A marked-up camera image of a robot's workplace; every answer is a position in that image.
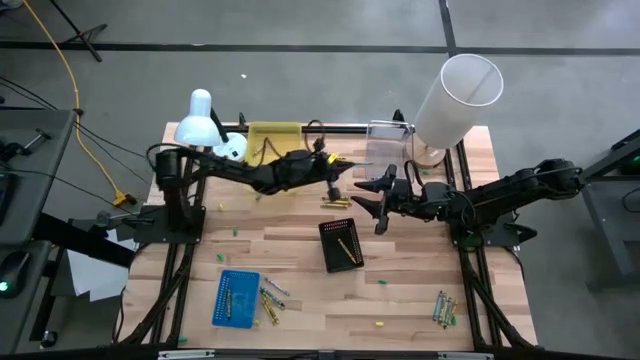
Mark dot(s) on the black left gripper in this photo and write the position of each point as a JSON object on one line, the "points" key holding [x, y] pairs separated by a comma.
{"points": [[300, 172]]}

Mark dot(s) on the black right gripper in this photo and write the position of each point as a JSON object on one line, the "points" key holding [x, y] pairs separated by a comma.
{"points": [[415, 200]]}

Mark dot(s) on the blue crayon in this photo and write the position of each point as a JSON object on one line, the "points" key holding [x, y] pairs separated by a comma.
{"points": [[443, 309], [272, 298], [362, 162]]}

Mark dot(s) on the green-tipped yellow-wrapped crayon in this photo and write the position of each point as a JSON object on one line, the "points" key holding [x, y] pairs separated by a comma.
{"points": [[347, 251]]}

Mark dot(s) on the yellow plastic bin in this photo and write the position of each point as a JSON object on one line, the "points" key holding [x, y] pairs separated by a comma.
{"points": [[280, 132]]}

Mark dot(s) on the black plastic basket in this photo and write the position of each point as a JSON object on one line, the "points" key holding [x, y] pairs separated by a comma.
{"points": [[330, 250]]}

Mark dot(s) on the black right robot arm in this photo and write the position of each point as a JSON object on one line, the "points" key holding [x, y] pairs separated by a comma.
{"points": [[500, 197]]}

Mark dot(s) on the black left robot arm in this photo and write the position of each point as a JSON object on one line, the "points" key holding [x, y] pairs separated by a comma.
{"points": [[225, 172]]}

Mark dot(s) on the clear plastic container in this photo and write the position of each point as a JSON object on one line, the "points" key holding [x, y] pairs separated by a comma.
{"points": [[387, 150]]}

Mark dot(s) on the white cylinder shade lamp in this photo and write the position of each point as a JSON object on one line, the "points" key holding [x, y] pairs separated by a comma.
{"points": [[450, 115]]}

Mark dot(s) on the white desk lamp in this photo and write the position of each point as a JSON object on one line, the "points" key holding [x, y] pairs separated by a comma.
{"points": [[197, 122]]}

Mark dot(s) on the blue plastic basket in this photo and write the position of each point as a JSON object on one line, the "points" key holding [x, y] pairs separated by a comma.
{"points": [[245, 305]]}

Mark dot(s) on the dark grey cart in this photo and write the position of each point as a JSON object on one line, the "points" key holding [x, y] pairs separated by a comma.
{"points": [[615, 215]]}

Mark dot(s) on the white paper sheets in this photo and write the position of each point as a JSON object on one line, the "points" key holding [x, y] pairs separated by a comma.
{"points": [[95, 280]]}

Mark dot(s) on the black desk beam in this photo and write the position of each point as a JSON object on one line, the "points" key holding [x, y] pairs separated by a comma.
{"points": [[75, 237]]}

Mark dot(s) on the black tripod stand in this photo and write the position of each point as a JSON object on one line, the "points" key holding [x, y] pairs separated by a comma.
{"points": [[80, 36]]}

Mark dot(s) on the black desk clamp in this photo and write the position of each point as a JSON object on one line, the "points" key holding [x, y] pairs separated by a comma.
{"points": [[35, 141]]}

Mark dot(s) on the black caster wheel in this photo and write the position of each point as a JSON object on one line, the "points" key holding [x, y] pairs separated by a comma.
{"points": [[49, 339]]}

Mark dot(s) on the black computer mouse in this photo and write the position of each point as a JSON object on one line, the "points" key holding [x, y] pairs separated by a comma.
{"points": [[14, 272]]}

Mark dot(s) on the dark grey low desk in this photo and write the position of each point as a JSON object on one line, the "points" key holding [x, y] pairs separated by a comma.
{"points": [[20, 320]]}

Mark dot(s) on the black table back rail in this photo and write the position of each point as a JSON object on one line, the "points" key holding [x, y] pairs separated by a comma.
{"points": [[350, 128]]}

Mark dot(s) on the black table rail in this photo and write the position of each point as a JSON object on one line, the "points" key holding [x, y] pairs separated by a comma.
{"points": [[280, 355], [350, 128]]}

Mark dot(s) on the black right frame rails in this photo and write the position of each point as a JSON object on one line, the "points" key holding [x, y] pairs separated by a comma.
{"points": [[451, 172]]}

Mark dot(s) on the black frame rails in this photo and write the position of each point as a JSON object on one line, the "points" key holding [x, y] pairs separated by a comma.
{"points": [[189, 250], [451, 172]]}

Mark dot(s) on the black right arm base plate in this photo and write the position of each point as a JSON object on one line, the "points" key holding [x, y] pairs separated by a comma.
{"points": [[525, 234]]}

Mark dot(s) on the black left frame rails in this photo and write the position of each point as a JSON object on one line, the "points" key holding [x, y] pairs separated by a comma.
{"points": [[189, 250]]}

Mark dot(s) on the silver frame bracket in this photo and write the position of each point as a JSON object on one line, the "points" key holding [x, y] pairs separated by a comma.
{"points": [[186, 354], [465, 356]]}

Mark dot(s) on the black table front rail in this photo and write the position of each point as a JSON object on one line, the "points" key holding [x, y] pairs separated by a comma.
{"points": [[280, 355]]}

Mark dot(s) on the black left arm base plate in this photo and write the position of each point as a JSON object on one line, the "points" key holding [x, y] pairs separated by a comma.
{"points": [[150, 236]]}

